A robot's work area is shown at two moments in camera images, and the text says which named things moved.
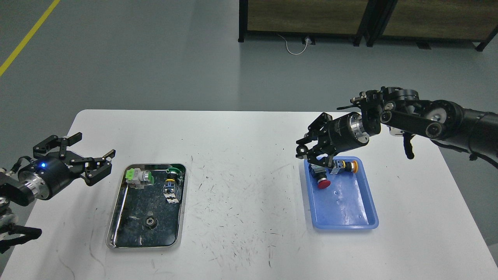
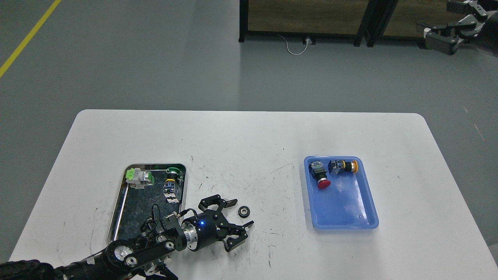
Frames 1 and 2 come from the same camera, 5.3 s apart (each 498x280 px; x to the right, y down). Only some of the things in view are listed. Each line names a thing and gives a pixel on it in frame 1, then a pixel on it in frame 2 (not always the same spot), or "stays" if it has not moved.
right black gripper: [338, 135] → [444, 38]
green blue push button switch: [169, 188] stays
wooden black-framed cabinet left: [344, 18] stays
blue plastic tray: [346, 203] stays
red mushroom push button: [319, 173] stays
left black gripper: [46, 177] → [207, 228]
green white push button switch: [137, 179] stays
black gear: [302, 149] → [244, 211]
